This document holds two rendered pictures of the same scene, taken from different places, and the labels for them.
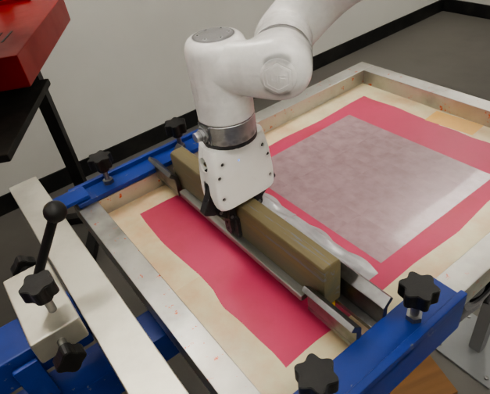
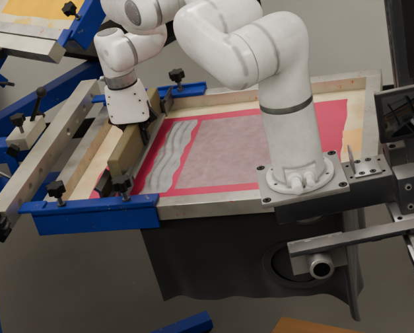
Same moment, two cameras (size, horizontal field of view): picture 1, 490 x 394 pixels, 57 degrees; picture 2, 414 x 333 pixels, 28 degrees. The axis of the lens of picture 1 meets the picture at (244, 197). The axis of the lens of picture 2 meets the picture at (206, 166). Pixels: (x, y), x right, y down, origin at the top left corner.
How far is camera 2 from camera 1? 170 cm
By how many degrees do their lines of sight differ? 42
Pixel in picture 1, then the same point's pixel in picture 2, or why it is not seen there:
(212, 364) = not seen: hidden behind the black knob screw
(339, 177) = (234, 143)
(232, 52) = (100, 43)
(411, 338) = (110, 203)
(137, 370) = (26, 166)
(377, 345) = (102, 202)
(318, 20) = (156, 37)
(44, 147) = not seen: hidden behind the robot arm
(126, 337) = (36, 155)
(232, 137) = (110, 84)
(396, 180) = (253, 158)
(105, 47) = not seen: outside the picture
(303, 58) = (113, 55)
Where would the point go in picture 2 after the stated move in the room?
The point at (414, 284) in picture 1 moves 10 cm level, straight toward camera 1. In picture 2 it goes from (119, 178) to (76, 193)
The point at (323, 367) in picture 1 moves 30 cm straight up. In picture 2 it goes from (58, 184) to (14, 64)
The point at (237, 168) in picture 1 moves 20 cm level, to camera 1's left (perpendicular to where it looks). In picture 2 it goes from (117, 102) to (68, 90)
